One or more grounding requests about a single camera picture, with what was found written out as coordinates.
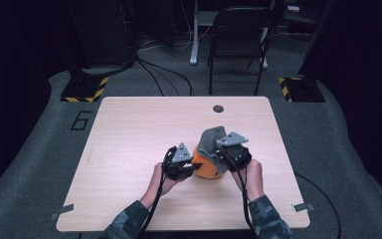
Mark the thin black floor cable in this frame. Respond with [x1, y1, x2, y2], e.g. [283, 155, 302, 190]
[294, 172, 342, 239]

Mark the black folding chair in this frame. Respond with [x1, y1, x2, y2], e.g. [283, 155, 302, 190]
[207, 4, 280, 97]

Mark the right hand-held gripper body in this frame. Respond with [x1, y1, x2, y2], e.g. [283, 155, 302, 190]
[214, 131, 253, 173]

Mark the person's right hand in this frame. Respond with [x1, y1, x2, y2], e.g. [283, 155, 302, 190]
[231, 158, 265, 202]

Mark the striped black stand base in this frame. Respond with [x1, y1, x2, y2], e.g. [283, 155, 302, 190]
[60, 75, 109, 104]
[278, 77, 326, 104]

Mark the orange plush toy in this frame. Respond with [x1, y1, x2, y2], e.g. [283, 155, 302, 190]
[191, 143, 226, 180]

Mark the right hand-held gripper cable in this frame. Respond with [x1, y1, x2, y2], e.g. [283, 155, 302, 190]
[218, 148, 258, 233]

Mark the hand-held gripper cable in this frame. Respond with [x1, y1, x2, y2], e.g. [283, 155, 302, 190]
[218, 148, 258, 233]
[138, 145, 178, 239]

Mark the white desk leg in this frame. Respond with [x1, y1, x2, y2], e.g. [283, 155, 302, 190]
[189, 0, 203, 66]
[261, 26, 270, 70]

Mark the person's left hand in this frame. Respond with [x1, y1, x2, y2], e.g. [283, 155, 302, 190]
[150, 162, 182, 197]

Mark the grey tape piece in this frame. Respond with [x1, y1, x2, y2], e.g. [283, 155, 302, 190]
[49, 203, 75, 222]
[291, 202, 315, 213]

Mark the grey cloth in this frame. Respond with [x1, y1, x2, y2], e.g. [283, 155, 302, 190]
[197, 125, 230, 175]

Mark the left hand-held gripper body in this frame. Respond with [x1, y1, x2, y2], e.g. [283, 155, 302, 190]
[162, 142, 195, 181]

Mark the black stand post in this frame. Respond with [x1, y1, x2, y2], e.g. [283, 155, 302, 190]
[297, 0, 332, 79]
[63, 0, 93, 81]

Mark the left hand-held gripper cable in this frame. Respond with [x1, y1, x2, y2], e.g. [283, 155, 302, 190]
[138, 145, 178, 239]

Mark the black equipment cabinet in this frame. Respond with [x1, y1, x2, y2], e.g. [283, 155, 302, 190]
[68, 0, 137, 68]

